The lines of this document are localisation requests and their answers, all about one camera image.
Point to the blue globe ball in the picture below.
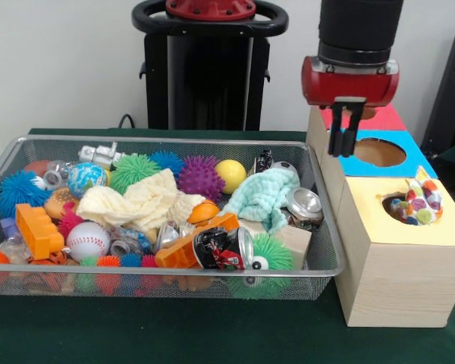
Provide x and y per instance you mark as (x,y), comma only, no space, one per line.
(87,180)

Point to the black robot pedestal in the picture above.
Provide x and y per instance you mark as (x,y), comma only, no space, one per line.
(208,76)

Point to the crushed black red can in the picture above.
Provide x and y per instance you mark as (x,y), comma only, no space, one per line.
(220,248)

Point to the shallow mesh bin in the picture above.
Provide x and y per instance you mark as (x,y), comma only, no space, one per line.
(322,242)

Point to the yellow ball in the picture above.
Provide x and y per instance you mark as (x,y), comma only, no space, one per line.
(231,174)

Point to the colourful patterned cloth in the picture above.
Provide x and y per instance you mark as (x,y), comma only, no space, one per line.
(421,204)

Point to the wooden box with three holes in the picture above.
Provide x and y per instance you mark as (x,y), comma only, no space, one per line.
(402,288)

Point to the green fuzzy ball with eyes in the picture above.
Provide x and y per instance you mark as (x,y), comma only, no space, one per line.
(277,254)

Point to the cream waffle cloth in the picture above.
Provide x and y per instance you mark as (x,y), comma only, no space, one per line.
(144,201)

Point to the black upright panel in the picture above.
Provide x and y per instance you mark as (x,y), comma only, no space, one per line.
(451,95)

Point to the mint green waffle cloth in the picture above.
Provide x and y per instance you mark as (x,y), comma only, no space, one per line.
(265,193)

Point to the crushed silver can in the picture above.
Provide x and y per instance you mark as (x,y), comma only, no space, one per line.
(307,206)

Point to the orange toy brick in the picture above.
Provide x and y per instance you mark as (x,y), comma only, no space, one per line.
(38,231)
(178,254)

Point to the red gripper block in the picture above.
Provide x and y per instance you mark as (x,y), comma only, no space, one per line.
(349,87)

